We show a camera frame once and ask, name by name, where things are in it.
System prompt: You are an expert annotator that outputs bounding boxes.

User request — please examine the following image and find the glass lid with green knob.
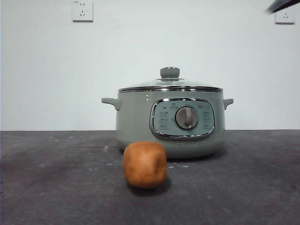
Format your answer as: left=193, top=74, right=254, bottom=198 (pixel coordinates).
left=118, top=67, right=224, bottom=93

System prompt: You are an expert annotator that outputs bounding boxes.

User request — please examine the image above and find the brown potato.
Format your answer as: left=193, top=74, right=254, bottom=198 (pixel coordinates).
left=123, top=141, right=168, bottom=189

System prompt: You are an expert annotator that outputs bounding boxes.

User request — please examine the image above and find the sage green electric pot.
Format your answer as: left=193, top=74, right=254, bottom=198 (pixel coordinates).
left=101, top=90, right=234, bottom=160

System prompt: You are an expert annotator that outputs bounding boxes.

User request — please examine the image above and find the white wall socket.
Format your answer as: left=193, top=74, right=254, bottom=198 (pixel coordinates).
left=72, top=0, right=94, bottom=23
left=275, top=7, right=296, bottom=25

